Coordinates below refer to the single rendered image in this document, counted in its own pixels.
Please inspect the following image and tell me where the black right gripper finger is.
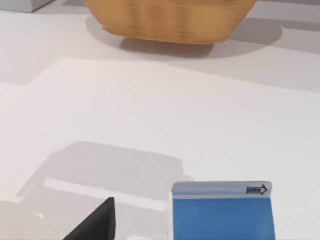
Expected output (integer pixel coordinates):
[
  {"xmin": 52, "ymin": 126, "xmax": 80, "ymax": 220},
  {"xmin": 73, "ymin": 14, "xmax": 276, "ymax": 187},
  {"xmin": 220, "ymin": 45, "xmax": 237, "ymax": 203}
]
[{"xmin": 61, "ymin": 196, "xmax": 116, "ymax": 240}]

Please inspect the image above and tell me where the blue and white carton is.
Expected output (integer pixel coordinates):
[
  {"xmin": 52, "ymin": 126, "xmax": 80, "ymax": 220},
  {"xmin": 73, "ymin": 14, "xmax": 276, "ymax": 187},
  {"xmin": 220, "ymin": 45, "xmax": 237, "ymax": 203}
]
[{"xmin": 165, "ymin": 180, "xmax": 276, "ymax": 240}]

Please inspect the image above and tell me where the woven wooden basket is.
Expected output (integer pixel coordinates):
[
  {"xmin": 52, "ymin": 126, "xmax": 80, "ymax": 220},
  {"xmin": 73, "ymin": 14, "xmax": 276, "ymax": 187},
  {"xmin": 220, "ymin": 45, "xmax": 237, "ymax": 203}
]
[{"xmin": 83, "ymin": 0, "xmax": 258, "ymax": 45}]

